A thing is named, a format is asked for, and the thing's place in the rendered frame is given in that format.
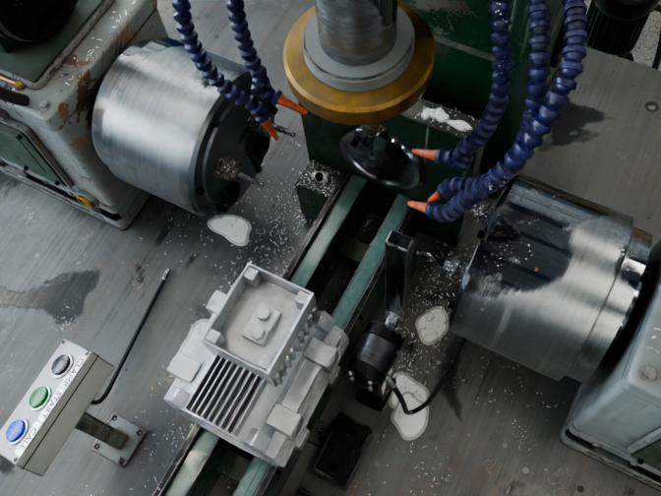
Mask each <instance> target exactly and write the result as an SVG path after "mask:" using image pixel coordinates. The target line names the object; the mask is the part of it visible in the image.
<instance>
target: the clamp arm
mask: <svg viewBox="0 0 661 496"><path fill-rule="evenodd" d="M413 247H414V239H413V238H412V237H410V236H407V235H405V234H403V233H400V232H398V231H396V230H391V232H390V234H389V235H388V237H387V239H386V241H385V269H386V316H385V318H386V317H387V316H388V318H390V319H392V317H393V315H395V318H394V320H395V321H396V322H397V321H398V318H399V321H398V323H397V324H399V323H400V324H403V323H404V321H405V319H406V317H407V315H408V308H409V296H410V284H411V272H412V259H413ZM388 313H390V314H389V315H388ZM396 316H397V317H396Z"/></svg>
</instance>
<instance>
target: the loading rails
mask: <svg viewBox="0 0 661 496"><path fill-rule="evenodd" d="M367 185H368V183H367V180H366V179H363V178H361V177H358V176H356V175H353V174H352V175H351V170H349V169H347V168H346V169H345V170H344V172H343V174H342V175H341V177H340V179H339V180H338V182H337V184H336V186H335V187H334V189H333V191H332V192H331V193H330V196H329V198H328V200H327V201H326V203H325V205H324V207H323V208H322V210H321V212H320V213H319V215H318V217H317V218H316V220H315V222H314V223H313V225H312V227H311V228H310V230H309V232H308V234H307V235H306V237H305V239H304V240H303V242H302V244H301V245H300V247H299V249H298V250H297V252H296V254H295V255H294V257H293V259H292V261H291V262H290V264H289V266H288V267H287V269H286V271H285V272H284V274H283V276H282V278H283V279H286V280H288V281H290V282H292V283H295V284H297V285H299V286H301V287H303V288H305V289H307V290H310V291H312V292H314V293H315V297H316V301H317V303H318V301H319V299H320V298H321V296H322V294H323V292H324V291H325V289H326V287H327V285H328V283H329V282H330V280H331V277H332V276H333V274H334V272H335V270H336V268H337V267H338V265H339V263H341V264H343V265H345V266H347V267H349V268H351V269H354V270H356V272H355V274H354V275H353V277H352V279H351V281H350V283H349V284H348V286H347V288H346V290H345V291H344V293H343V294H342V296H341V298H340V300H339V302H338V303H337V305H336V307H335V309H334V311H333V313H332V314H331V316H332V317H334V318H335V319H336V322H335V324H334V325H335V326H337V327H339V328H341V329H342V330H343V331H344V332H345V333H346V335H347V337H348V338H349V345H348V347H347V349H346V351H345V353H344V354H343V356H342V358H341V360H340V362H339V363H338V365H339V366H341V369H342V374H341V376H340V378H341V377H342V375H343V373H344V370H343V367H344V365H345V363H346V361H347V359H348V357H351V356H352V354H353V352H354V350H355V348H356V346H357V344H358V342H360V340H361V338H362V336H363V335H362V332H363V330H364V328H365V326H366V324H367V323H368V322H370V321H372V319H373V317H374V315H375V313H376V311H377V309H378V307H379V305H380V303H381V302H382V300H383V298H384V296H385V294H386V269H385V241H386V239H387V237H388V235H389V234H390V232H391V230H396V231H398V232H400V233H403V234H405V235H407V236H410V237H412V238H413V239H414V238H415V236H416V234H417V231H418V219H419V211H418V210H416V209H413V208H411V207H409V206H408V205H407V203H408V202H409V201H414V202H420V199H418V198H416V197H415V198H414V200H413V199H410V198H408V197H405V196H403V195H401V194H398V195H397V196H396V198H395V200H394V202H393V204H392V206H391V208H390V210H389V212H388V214H387V215H386V217H385V219H384V221H383V223H382V225H381V226H380V228H379V230H378V232H377V234H376V235H375V237H374V239H373V241H372V243H371V245H368V244H366V243H364V242H362V241H359V240H357V239H355V238H354V236H355V235H356V233H357V231H358V229H359V228H360V226H361V224H362V222H363V220H364V219H365V217H366V215H367V213H368V212H369V206H368V186H367ZM340 378H339V380H340ZM339 380H338V382H339ZM338 382H337V384H338ZM337 384H336V385H335V387H334V389H331V388H329V387H326V389H325V391H324V393H323V395H322V397H321V399H320V401H319V402H318V404H317V406H316V408H315V410H314V412H313V414H312V416H311V418H310V420H309V421H308V423H307V425H306V427H307V428H309V430H310V432H311V434H310V436H309V438H308V440H307V442H308V443H310V444H312V445H314V446H316V447H318V448H319V449H321V448H322V447H323V445H324V443H325V441H326V439H327V437H328V435H329V433H330V431H331V428H332V426H331V425H329V424H327V423H326V422H324V421H322V420H321V419H320V417H321V416H322V414H323V412H324V410H325V408H326V406H327V404H328V402H329V400H330V398H331V396H332V394H333V392H334V390H335V388H336V386H337ZM307 442H306V444H307ZM306 444H305V446H306ZM305 446H304V448H305ZM304 448H303V450H304ZM235 449H236V446H234V445H233V444H231V443H229V442H227V441H225V440H224V439H222V438H220V437H218V436H217V435H215V434H213V433H211V432H210V431H208V430H207V429H206V428H204V427H201V426H199V425H197V424H196V423H195V424H194V426H193V428H192V430H191V431H190V433H189V435H188V436H187V438H186V440H185V442H184V443H183V445H182V447H181V448H180V450H179V452H178V453H177V455H176V457H175V458H174V460H173V462H172V463H171V465H170V467H169V469H168V470H167V472H166V474H165V475H164V477H163V478H162V480H161V481H160V483H159V484H158V486H157V488H156V489H155V491H154V493H153V495H152V496H209V495H210V493H211V491H212V489H213V488H214V486H215V484H216V482H217V480H218V479H219V477H220V475H221V474H222V475H223V476H225V477H227V478H229V479H230V480H232V481H234V482H236V483H237V484H238V486H237V488H236V489H235V491H234V493H233V495H232V496H279V494H280V492H281V491H282V489H283V487H284V485H285V483H286V481H287V479H288V477H289V475H290V473H291V472H292V470H293V469H294V467H295V465H296V463H297V461H298V459H299V457H300V455H301V454H302V452H303V450H302V451H298V450H297V449H295V448H294V450H293V452H292V454H291V456H290V458H289V459H288V461H287V463H286V465H285V467H281V466H278V467H275V466H273V465H269V464H268V463H266V462H265V461H263V460H261V459H259V458H257V457H255V456H254V457H253V458H252V460H249V459H247V458H246V457H244V456H242V455H240V454H238V453H237V452H235V451H234V450H235Z"/></svg>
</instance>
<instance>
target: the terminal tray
mask: <svg viewBox="0 0 661 496"><path fill-rule="evenodd" d="M249 271H254V272H255V274H254V275H253V276H251V277H250V276H249V275H248V273H249ZM300 294H304V295H305V299H304V300H300V299H299V295H300ZM317 312H318V307H317V301H316V297H315V293H314V292H312V291H310V290H307V289H305V288H303V287H301V286H299V285H297V284H295V283H292V282H290V281H288V280H286V279H283V278H281V277H278V276H276V275H274V274H272V273H270V272H268V271H266V270H263V269H261V268H259V267H257V266H255V265H253V264H251V263H248V264H247V266H246V267H245V269H244V271H243V272H242V274H241V276H240V277H239V279H238V280H237V281H236V283H235V284H234V286H233V288H232V289H231V291H230V293H229V294H228V296H227V297H226V299H225V301H224V302H223V304H222V306H221V307H220V309H219V310H218V312H217V314H216V315H215V317H214V319H213V320H212V322H211V324H210V326H209V327H208V329H207V331H206V332H205V334H204V336H203V337H202V339H201V341H202V343H203V344H204V345H205V346H206V348H207V349H208V350H209V351H210V352H211V353H212V355H214V356H216V355H217V354H218V356H219V357H220V358H221V356H222V357H224V359H225V360H227V359H228V360H229V361H230V362H231V363H232V362H234V363H235V364H236V365H237V366H238V365H240V366H241V367H242V368H243V369H244V368H246V369H247V370H248V371H249V372H253V373H254V374H255V375H256V376H257V375H259V376H260V377H261V379H264V378H265V379H266V380H267V382H268V383H270V384H271V385H273V386H274V387H277V385H281V384H282V379H281V378H282V376H286V375H287V372H286V369H287V368H291V366H292V364H291V362H290V361H291V360H292V359H293V360H295V359H296V354H295V352H296V351H300V350H301V347H300V343H305V339H304V337H305V336H309V335H310V332H309V328H313V327H314V325H313V319H314V318H316V317H317V316H318V313H317ZM212 333H215V334H216V338H215V339H214V340H212V339H211V338H210V334H212ZM263 359H267V360H268V362H269V363H268V365H263V364H262V360H263Z"/></svg>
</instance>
